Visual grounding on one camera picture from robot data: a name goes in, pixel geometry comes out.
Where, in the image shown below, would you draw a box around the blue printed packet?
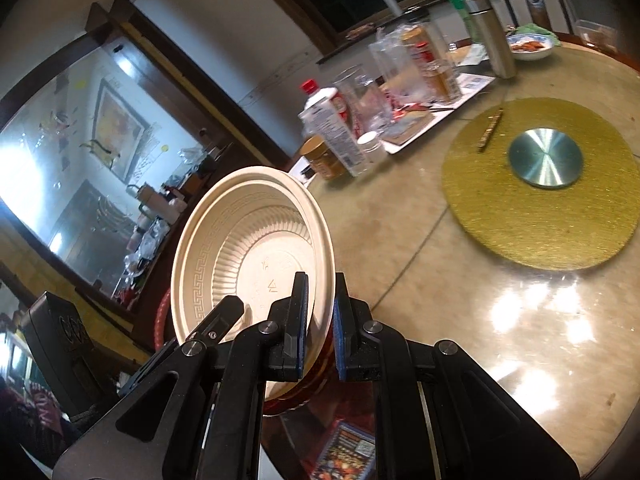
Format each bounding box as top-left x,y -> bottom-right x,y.
309,421 -> 377,480

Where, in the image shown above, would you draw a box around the beige ribbed plastic bowl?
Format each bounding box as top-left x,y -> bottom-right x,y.
171,166 -> 335,403

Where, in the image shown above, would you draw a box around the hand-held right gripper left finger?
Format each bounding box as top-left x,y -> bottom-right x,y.
52,271 -> 309,480

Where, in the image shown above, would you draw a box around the green cloth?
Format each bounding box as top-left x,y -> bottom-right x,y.
515,22 -> 557,41

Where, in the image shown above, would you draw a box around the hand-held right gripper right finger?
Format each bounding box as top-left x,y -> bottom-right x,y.
332,272 -> 581,480

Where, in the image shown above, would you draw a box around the amber jar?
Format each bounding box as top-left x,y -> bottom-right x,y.
299,135 -> 348,182

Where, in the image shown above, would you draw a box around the steel thermos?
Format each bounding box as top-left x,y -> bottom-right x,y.
464,0 -> 517,79

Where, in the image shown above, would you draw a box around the clear plastic container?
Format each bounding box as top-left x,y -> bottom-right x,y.
368,25 -> 426,106

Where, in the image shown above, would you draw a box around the white tray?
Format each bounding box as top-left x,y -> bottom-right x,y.
382,72 -> 497,155

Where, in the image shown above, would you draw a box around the gold round mat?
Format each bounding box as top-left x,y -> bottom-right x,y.
441,97 -> 633,272

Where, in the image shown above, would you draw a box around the white paper sheet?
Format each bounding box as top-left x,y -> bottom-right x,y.
457,72 -> 497,93

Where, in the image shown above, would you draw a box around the tall jar red label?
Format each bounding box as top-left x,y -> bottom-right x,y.
400,20 -> 463,103

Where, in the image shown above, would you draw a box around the white papers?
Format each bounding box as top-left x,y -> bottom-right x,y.
290,155 -> 313,183

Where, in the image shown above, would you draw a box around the small white jar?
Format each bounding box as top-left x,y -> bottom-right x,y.
356,131 -> 386,165

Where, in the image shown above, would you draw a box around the green white packet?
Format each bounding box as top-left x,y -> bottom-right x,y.
447,42 -> 488,67

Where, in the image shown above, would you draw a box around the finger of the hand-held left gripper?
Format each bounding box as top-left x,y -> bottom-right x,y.
118,344 -> 177,397
186,295 -> 247,347

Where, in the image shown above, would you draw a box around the clear plastic box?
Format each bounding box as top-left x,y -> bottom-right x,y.
572,19 -> 618,53

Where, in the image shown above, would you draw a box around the round metal disc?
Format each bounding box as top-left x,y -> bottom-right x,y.
508,129 -> 585,189

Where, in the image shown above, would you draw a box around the plate of food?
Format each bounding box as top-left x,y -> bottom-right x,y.
506,32 -> 555,62

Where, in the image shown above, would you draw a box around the large framed mirror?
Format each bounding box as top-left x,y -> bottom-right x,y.
0,0 -> 293,356

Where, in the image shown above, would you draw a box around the brown book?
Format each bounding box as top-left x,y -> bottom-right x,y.
385,110 -> 433,143

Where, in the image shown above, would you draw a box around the glass pitcher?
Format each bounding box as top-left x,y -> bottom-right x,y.
332,64 -> 393,133

